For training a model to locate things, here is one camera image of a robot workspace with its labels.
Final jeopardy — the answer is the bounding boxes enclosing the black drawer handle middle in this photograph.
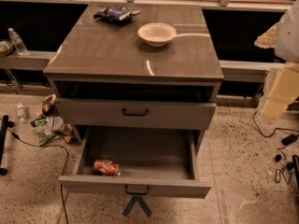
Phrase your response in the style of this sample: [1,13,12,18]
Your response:
[125,185,150,196]

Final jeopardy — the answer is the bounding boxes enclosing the blue chip bag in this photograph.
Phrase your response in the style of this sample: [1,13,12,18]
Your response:
[93,7,141,23]

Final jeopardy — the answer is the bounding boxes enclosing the bowl on left ledge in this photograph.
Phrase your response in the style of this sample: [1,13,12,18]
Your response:
[0,40,14,57]

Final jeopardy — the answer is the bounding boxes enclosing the white bowl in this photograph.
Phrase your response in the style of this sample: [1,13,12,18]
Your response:
[137,22,177,47]

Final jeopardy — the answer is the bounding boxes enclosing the black stand left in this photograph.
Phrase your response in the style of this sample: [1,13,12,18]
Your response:
[0,115,14,176]

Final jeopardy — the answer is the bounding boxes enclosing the clear water bottle on ledge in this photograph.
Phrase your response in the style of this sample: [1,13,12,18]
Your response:
[8,28,28,55]

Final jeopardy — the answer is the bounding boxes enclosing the open grey middle drawer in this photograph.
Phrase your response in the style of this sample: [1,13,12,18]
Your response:
[60,127,211,198]

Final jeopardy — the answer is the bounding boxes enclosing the black cable on left floor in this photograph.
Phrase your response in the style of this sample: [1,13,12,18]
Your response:
[0,117,71,224]

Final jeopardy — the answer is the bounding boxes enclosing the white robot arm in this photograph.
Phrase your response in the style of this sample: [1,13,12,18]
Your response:
[254,6,299,119]

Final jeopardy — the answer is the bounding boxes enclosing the green snack packets on floor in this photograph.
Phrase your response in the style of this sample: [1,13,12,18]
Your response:
[31,116,72,146]

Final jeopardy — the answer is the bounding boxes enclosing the black drawer handle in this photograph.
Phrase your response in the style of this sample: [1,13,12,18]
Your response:
[121,108,149,117]
[125,185,150,196]

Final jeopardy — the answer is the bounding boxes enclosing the grey drawer cabinet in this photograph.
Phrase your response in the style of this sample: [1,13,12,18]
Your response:
[44,3,223,143]

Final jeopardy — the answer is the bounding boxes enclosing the black drawer handle upper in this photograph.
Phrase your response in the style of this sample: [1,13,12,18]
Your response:
[121,108,149,117]

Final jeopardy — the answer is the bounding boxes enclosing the black power adapter with cable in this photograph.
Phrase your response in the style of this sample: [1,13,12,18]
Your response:
[252,111,299,186]

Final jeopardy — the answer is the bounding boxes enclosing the small water bottle on floor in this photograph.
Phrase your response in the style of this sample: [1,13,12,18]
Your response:
[17,103,27,122]

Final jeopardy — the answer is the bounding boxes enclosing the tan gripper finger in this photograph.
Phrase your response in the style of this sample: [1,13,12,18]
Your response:
[254,23,278,49]
[261,63,299,119]

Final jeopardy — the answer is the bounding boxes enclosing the brown snack bag on floor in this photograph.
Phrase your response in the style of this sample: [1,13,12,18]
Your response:
[41,94,56,116]

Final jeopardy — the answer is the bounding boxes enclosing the red coke can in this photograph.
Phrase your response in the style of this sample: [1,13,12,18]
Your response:
[93,159,121,176]

